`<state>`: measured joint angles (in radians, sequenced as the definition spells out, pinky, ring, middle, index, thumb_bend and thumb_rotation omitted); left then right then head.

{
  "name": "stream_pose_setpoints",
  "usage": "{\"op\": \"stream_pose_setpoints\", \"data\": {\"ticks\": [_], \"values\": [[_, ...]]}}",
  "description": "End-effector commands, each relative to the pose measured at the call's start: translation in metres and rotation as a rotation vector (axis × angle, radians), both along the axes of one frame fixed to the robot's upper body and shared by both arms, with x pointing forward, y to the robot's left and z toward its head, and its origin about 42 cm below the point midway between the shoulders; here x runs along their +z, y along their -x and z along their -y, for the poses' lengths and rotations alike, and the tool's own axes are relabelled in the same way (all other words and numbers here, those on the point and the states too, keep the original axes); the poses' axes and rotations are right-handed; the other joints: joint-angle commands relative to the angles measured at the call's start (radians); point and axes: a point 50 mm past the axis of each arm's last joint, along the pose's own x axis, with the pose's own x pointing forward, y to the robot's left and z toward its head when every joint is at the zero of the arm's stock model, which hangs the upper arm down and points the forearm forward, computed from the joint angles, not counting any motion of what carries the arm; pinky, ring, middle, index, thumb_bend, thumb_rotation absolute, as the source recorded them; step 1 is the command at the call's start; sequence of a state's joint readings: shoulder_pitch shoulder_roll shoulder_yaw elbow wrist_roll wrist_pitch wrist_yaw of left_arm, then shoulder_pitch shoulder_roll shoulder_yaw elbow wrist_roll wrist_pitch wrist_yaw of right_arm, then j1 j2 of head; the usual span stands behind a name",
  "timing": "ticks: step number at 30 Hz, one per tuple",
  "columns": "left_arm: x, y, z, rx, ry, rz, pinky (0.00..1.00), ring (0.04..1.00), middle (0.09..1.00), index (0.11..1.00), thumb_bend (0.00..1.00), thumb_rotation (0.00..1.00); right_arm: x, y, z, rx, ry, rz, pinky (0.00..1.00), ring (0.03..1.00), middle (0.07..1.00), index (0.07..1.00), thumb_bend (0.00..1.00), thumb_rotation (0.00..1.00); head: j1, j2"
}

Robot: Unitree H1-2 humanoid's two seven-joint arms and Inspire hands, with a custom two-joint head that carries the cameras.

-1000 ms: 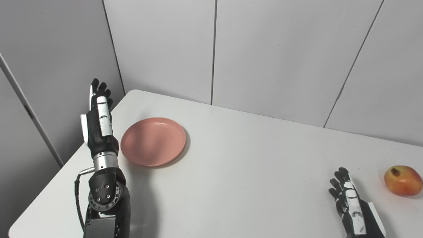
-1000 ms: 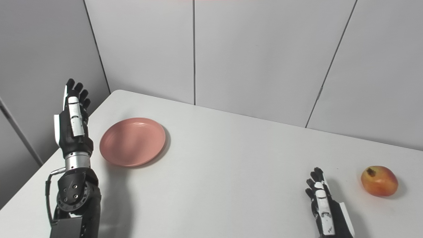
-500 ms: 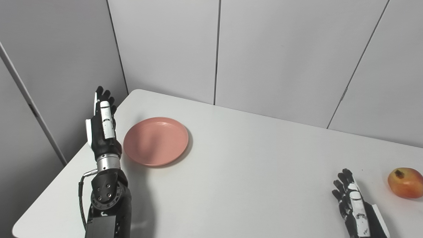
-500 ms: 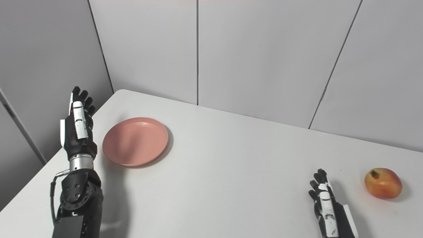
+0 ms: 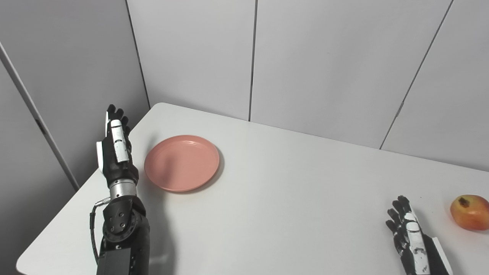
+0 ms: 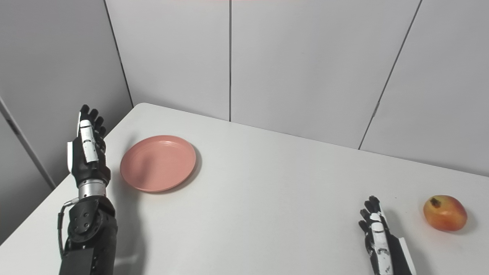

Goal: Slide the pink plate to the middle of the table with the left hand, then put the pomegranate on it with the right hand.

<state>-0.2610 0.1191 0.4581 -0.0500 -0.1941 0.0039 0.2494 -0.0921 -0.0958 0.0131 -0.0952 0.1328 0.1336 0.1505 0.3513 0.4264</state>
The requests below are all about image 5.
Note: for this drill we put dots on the pink round plate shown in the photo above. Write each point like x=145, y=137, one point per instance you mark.
x=182, y=163

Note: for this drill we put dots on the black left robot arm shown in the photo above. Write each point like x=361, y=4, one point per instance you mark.
x=122, y=236

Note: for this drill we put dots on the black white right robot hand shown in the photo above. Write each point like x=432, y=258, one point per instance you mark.
x=416, y=248

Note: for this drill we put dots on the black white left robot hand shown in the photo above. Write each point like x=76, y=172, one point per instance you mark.
x=114, y=158

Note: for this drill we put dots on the red yellow apple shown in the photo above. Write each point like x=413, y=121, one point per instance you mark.
x=470, y=213

